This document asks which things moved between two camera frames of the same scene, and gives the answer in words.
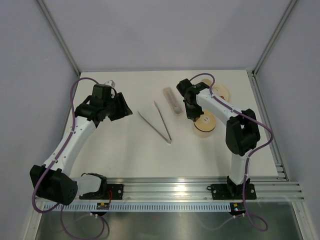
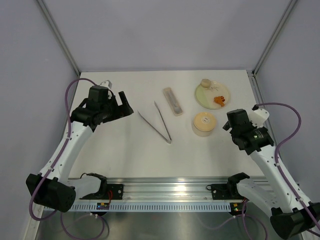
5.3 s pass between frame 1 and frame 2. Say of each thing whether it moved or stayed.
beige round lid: stayed
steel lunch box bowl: stayed
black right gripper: moved
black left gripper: stayed
